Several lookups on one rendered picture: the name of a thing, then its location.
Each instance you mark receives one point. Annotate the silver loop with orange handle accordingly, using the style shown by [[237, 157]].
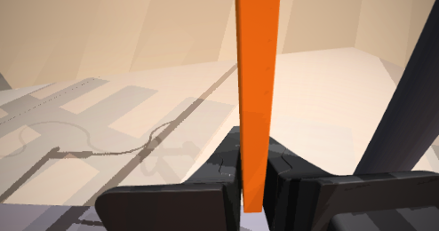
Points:
[[256, 39]]

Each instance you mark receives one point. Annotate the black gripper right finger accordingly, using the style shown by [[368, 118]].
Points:
[[300, 196]]

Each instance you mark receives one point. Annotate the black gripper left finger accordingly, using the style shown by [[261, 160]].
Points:
[[209, 200]]

